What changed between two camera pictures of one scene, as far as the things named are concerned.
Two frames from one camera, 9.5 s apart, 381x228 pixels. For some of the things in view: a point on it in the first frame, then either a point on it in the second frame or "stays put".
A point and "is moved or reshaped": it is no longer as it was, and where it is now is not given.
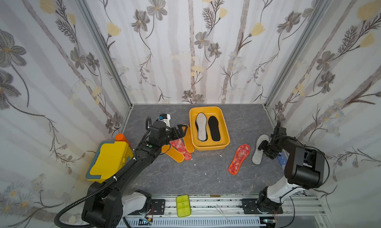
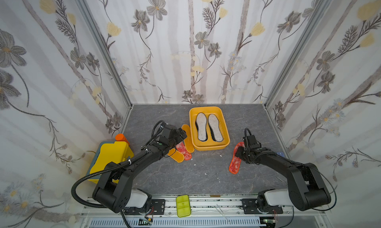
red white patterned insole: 179,145 stays put
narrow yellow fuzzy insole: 187,139 stays put
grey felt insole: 201,124 stays put
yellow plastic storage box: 209,144 stays put
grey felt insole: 257,157 is moved or reshaped
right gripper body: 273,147 -> 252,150
